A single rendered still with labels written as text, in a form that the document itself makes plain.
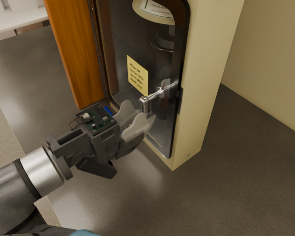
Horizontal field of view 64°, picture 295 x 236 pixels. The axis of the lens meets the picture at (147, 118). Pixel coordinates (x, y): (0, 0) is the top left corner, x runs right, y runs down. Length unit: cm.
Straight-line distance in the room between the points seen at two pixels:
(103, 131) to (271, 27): 59
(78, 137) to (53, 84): 59
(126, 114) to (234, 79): 56
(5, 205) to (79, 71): 46
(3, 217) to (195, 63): 37
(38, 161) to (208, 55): 33
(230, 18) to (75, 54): 44
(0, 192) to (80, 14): 46
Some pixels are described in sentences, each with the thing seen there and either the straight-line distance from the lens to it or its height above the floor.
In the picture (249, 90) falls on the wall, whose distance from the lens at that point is 93.
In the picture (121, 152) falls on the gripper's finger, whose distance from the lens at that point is 45.
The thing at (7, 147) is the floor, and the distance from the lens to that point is 215.
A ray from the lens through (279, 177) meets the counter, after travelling 75.
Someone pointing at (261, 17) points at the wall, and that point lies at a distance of 82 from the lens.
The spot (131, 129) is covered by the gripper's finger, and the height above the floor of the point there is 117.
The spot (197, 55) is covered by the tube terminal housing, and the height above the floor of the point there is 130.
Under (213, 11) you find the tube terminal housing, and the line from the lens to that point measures 39.
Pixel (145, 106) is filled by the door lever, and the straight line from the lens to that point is 46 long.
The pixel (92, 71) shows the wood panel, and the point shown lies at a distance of 78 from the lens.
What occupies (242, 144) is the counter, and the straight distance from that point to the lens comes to 77.
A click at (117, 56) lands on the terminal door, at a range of 59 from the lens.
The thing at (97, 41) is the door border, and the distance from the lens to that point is 66.
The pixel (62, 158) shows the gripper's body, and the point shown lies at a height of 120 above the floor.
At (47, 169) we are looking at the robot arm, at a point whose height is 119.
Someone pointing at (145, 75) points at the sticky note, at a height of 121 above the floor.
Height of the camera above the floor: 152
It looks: 48 degrees down
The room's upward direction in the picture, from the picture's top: straight up
